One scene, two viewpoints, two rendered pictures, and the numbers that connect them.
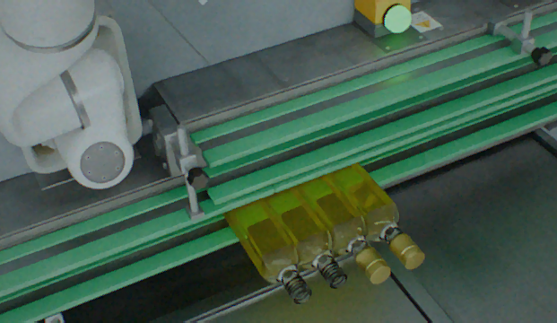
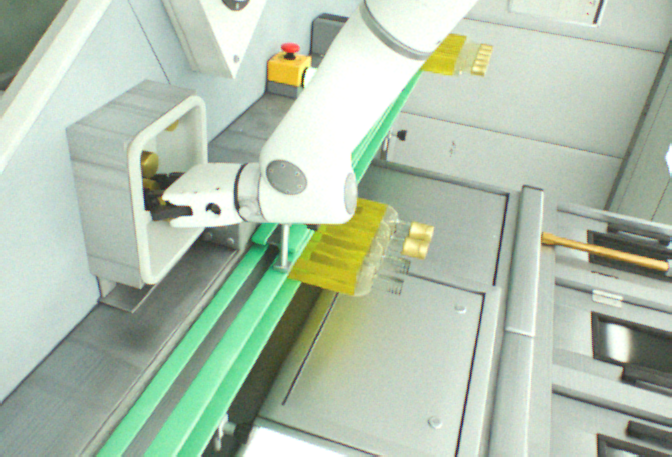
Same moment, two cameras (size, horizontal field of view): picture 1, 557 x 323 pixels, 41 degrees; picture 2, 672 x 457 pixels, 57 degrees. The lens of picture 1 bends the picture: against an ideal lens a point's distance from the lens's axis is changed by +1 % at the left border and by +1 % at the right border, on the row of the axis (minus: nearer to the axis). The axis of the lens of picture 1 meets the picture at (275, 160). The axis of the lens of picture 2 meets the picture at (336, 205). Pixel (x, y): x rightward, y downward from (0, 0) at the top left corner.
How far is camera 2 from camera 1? 0.75 m
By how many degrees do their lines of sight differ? 41
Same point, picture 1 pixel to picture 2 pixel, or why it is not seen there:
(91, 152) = (347, 185)
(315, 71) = not seen: hidden behind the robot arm
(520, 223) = (405, 210)
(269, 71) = (257, 137)
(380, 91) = not seen: hidden behind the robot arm
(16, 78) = (381, 97)
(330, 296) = (367, 300)
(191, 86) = not seen: hidden behind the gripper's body
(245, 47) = (219, 126)
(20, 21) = (448, 21)
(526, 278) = (441, 237)
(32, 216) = (155, 335)
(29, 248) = (177, 363)
